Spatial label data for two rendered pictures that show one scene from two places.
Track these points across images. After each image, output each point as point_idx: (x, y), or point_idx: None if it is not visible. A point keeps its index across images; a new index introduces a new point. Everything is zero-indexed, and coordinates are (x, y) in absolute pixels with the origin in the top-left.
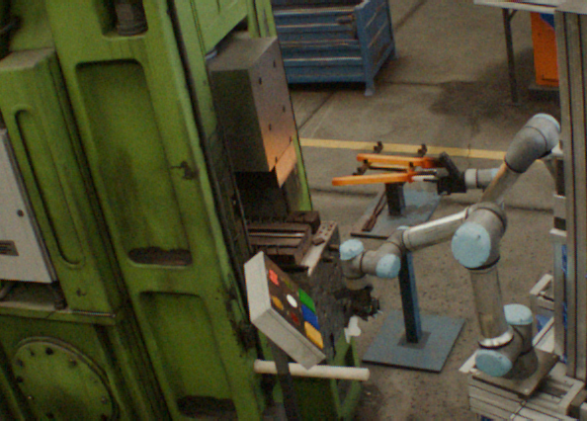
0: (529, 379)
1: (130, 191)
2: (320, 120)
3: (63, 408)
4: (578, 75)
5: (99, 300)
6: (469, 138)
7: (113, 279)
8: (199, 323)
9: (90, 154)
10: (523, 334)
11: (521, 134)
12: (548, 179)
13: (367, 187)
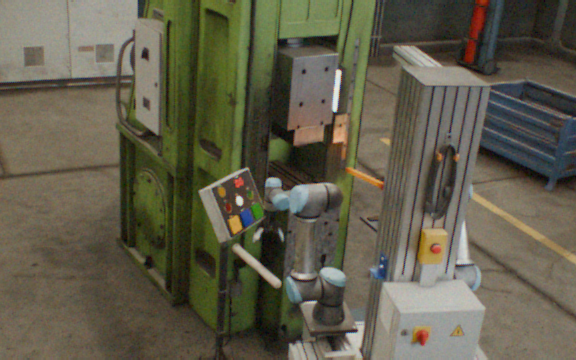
0: (322, 326)
1: (213, 102)
2: (495, 186)
3: (144, 222)
4: (399, 118)
5: (173, 158)
6: None
7: (187, 150)
8: None
9: (198, 68)
10: (325, 288)
11: None
12: None
13: (471, 235)
